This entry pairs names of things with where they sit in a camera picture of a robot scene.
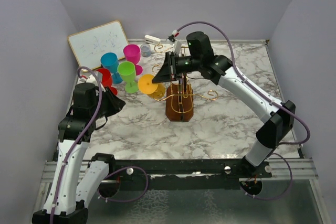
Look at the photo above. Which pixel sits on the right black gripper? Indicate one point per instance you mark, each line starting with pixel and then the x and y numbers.
pixel 168 72

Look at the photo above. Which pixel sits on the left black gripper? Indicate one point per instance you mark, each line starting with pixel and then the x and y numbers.
pixel 116 104

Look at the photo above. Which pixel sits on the yellow plastic wine glass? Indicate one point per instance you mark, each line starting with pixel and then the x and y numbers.
pixel 153 90

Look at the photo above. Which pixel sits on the red plastic wine glass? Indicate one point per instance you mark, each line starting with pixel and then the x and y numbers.
pixel 106 80

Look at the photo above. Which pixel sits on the green plastic wine glass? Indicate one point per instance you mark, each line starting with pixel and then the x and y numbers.
pixel 127 73

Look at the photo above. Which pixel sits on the magenta plastic wine glass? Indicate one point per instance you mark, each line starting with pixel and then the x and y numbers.
pixel 132 54

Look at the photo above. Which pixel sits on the blue plastic wine glass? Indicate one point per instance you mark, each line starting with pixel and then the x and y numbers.
pixel 110 61

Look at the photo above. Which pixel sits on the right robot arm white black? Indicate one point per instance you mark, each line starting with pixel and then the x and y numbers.
pixel 277 117

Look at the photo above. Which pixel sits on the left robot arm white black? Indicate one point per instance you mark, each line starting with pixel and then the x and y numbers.
pixel 70 195

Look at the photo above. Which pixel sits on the white whiteboard eraser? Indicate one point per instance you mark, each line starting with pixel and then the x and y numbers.
pixel 152 40

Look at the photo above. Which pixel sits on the gold wire wine glass rack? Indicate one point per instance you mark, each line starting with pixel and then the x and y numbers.
pixel 179 95

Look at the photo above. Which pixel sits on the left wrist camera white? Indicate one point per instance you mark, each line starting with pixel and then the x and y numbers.
pixel 91 79

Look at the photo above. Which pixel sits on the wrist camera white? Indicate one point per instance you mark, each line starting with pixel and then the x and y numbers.
pixel 91 79
pixel 177 45

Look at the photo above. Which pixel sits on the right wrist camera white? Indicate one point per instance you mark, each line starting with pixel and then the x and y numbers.
pixel 177 45

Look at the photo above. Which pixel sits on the small whiteboard gold frame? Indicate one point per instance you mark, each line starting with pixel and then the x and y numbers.
pixel 90 45

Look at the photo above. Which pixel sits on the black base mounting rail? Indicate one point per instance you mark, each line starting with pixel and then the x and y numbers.
pixel 181 174

